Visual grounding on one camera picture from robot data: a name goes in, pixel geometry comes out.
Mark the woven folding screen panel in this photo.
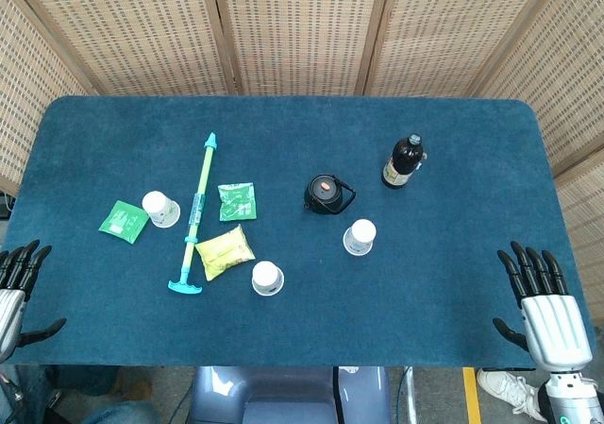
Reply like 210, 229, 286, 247
469, 0, 604, 302
210, 0, 394, 97
0, 0, 98, 198
11, 0, 240, 97
361, 0, 570, 98

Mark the blue table cloth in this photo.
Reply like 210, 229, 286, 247
0, 95, 589, 369

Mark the yellow snack packet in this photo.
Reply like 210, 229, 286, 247
194, 224, 257, 282

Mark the green blue toy water pump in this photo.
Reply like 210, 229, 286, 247
167, 132, 222, 296

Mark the green white printed sachet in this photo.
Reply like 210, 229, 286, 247
217, 181, 259, 222

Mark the dark green square sachet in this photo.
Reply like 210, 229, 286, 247
97, 199, 150, 245

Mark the black teapot with handle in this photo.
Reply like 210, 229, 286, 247
303, 174, 358, 216

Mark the white sneaker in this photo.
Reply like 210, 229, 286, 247
476, 367, 549, 422

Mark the white floral paper cup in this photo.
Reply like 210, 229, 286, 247
251, 260, 286, 297
343, 218, 378, 257
142, 191, 182, 229

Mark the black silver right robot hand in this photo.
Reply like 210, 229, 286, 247
493, 242, 594, 373

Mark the thin grey cable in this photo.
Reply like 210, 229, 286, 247
394, 365, 417, 424

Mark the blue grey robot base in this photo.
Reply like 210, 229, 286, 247
187, 365, 393, 424

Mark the dark tea bottle with label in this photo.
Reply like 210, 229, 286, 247
380, 133, 428, 191

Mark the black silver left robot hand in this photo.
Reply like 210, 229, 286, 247
0, 240, 68, 364

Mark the blue jeans leg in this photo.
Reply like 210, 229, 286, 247
44, 365, 164, 424

